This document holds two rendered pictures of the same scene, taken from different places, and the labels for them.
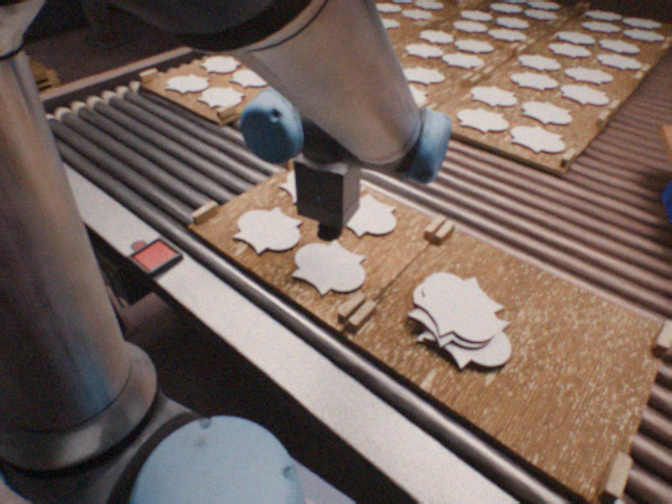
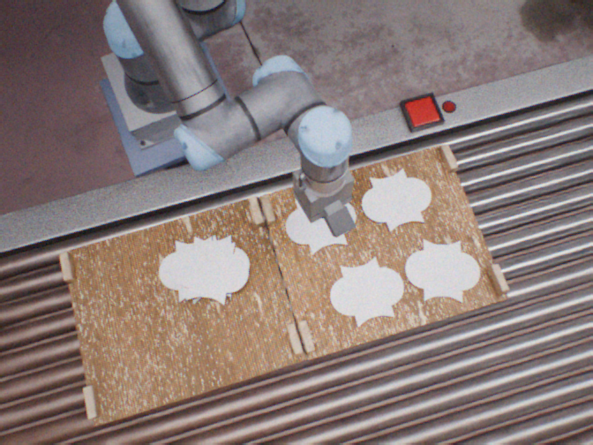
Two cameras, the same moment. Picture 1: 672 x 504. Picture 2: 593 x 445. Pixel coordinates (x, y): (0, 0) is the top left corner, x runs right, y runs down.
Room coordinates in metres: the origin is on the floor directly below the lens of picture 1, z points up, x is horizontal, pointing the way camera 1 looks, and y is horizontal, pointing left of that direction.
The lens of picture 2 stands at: (0.76, -0.33, 2.07)
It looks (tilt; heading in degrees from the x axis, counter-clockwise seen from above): 71 degrees down; 127
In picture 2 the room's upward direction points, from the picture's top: 4 degrees counter-clockwise
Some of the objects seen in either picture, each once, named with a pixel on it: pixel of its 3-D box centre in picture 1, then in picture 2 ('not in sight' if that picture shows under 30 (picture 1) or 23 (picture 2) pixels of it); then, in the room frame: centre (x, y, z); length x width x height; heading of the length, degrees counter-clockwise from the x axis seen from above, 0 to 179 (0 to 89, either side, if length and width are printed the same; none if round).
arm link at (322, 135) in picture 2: not in sight; (324, 143); (0.56, 0.01, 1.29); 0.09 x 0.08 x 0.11; 155
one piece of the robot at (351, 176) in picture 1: (336, 175); (327, 197); (0.58, 0.00, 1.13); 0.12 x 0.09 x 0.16; 153
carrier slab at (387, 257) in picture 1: (318, 228); (379, 246); (0.69, 0.04, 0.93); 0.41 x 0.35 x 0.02; 50
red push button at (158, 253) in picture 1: (155, 257); (422, 112); (0.61, 0.35, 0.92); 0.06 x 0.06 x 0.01; 50
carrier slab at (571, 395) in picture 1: (506, 334); (181, 305); (0.42, -0.28, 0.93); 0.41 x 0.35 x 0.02; 50
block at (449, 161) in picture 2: (205, 213); (448, 158); (0.71, 0.27, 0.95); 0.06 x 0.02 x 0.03; 140
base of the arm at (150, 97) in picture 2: not in sight; (155, 70); (0.10, 0.08, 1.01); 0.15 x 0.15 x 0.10
